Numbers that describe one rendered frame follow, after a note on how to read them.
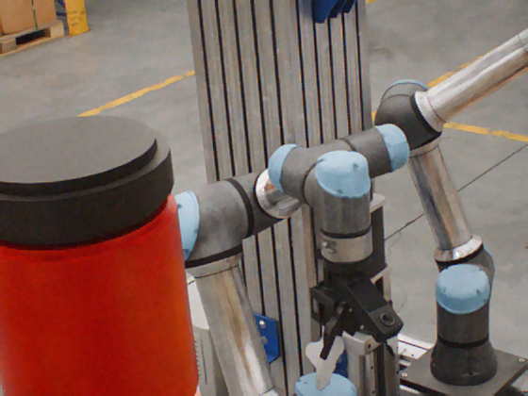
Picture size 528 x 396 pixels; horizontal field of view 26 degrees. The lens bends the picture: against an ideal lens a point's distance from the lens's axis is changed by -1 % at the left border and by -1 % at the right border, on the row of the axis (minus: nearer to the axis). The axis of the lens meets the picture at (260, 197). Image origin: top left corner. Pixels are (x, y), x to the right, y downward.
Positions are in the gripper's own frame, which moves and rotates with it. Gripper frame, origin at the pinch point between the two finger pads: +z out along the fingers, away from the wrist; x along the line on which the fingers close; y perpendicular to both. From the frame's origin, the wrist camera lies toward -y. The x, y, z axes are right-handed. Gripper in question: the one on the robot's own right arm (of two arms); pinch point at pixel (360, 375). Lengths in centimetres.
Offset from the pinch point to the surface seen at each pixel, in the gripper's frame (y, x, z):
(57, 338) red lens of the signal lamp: -96, 84, -81
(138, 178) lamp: -96, 82, -85
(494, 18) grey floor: 526, -569, 145
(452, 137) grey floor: 352, -355, 146
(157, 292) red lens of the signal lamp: -96, 82, -82
